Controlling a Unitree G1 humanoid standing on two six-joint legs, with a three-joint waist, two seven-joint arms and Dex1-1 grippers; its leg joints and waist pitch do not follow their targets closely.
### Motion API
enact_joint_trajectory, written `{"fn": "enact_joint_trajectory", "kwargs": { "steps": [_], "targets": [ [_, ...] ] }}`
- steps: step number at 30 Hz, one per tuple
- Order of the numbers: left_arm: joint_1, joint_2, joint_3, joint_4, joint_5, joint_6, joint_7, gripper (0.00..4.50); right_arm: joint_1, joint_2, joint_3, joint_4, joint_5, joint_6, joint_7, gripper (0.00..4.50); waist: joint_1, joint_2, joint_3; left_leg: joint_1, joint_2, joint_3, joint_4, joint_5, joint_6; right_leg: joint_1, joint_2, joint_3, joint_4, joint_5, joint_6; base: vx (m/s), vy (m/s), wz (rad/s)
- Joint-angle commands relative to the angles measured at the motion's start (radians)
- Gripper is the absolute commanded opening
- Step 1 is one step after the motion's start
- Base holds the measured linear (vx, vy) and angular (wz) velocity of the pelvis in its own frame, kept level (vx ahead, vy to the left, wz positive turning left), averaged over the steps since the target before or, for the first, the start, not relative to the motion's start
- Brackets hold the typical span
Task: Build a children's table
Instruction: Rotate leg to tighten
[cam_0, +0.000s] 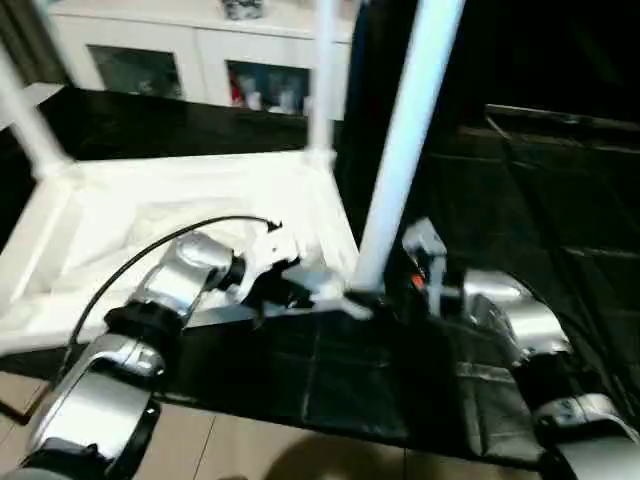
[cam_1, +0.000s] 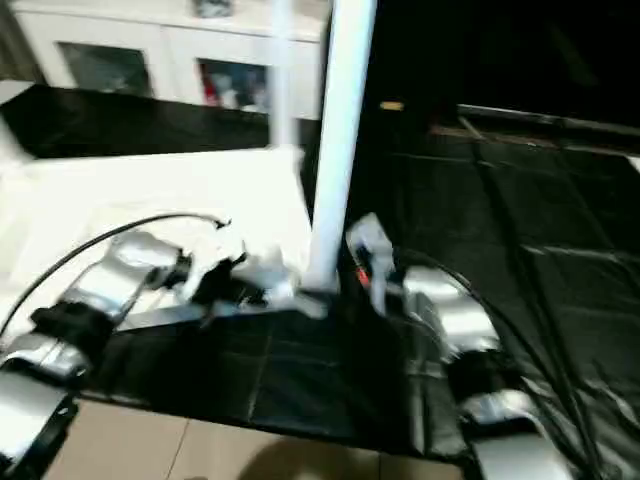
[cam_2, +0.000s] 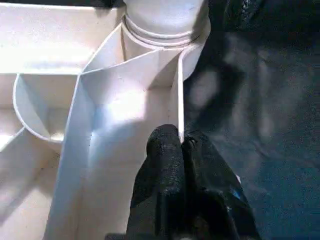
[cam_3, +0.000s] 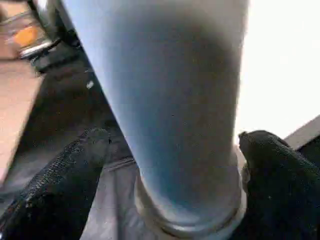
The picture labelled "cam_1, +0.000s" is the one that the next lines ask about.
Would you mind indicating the silver crumpled object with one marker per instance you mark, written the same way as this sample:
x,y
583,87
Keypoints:
x,y
214,7

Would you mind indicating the small red bottle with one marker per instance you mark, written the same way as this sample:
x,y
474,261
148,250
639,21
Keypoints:
x,y
211,92

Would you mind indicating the white glass-door cabinet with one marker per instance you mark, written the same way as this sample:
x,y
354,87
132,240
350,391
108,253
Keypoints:
x,y
150,50

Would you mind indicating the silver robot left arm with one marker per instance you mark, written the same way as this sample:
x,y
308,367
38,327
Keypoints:
x,y
110,285

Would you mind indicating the black work mat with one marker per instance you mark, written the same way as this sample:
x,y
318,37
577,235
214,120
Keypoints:
x,y
500,230

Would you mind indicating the white compartment tray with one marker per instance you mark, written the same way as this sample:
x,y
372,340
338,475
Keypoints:
x,y
150,200

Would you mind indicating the long black bar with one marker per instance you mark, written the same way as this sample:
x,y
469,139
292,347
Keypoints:
x,y
550,118

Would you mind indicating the grey curtain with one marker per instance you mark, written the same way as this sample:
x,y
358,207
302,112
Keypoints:
x,y
15,40

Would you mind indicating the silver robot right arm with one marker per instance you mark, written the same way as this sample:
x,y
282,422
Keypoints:
x,y
460,320

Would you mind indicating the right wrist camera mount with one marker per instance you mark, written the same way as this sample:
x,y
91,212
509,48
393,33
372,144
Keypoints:
x,y
370,240

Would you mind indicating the small tan tag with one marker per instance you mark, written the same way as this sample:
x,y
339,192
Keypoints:
x,y
392,105

